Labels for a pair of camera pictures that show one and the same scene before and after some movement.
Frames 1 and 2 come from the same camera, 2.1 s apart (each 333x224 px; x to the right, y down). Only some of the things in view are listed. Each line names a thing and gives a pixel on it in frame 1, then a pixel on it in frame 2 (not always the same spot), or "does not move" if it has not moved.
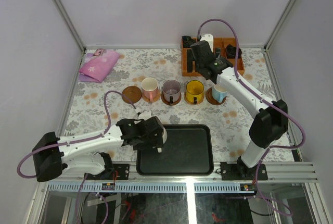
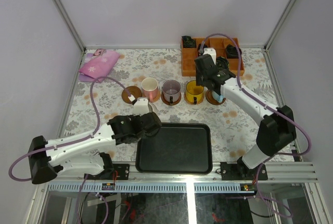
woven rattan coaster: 191,103 does not move
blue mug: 219,93 does not move
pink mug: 150,88 does not move
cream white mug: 164,138 → 152,108
